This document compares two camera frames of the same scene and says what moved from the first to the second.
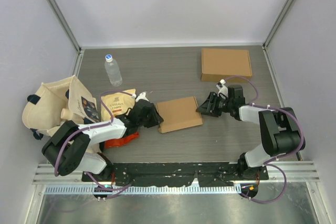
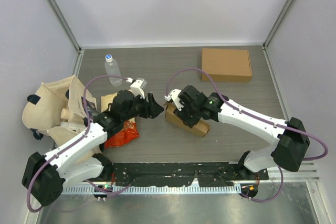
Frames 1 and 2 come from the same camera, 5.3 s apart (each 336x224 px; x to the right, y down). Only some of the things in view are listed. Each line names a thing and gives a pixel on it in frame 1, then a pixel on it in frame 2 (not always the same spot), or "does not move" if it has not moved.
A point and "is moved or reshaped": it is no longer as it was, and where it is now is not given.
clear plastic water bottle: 113,70 does not move
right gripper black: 207,108 to 188,121
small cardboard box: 179,114 is moved or reshaped
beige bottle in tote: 66,114 does not move
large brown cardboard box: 219,64 does not move
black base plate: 170,174 does not move
